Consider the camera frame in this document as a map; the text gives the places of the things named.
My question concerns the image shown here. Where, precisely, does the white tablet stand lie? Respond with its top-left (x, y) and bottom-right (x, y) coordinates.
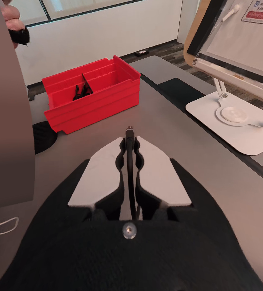
top-left (186, 77), bottom-right (263, 156)

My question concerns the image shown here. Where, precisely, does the person's left hand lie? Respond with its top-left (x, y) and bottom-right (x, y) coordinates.
top-left (0, 0), bottom-right (21, 49)

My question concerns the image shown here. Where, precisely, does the black cable bundle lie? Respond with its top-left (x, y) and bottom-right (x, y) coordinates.
top-left (72, 83), bottom-right (94, 101)

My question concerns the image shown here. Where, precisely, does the black USB-C cable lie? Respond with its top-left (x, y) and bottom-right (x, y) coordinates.
top-left (125, 126), bottom-right (143, 221)

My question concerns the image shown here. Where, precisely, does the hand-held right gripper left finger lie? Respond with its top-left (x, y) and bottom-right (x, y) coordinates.
top-left (67, 136), bottom-right (125, 208)

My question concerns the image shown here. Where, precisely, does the white cord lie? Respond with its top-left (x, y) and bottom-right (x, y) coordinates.
top-left (0, 217), bottom-right (20, 235)

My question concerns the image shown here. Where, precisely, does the wood-framed instruction board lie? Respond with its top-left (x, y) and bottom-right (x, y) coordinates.
top-left (183, 0), bottom-right (263, 101)

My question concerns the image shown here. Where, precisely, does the red plastic bin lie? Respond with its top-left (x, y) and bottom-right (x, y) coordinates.
top-left (42, 55), bottom-right (141, 134)

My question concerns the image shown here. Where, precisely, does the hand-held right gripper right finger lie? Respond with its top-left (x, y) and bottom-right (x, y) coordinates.
top-left (135, 136), bottom-right (192, 207)

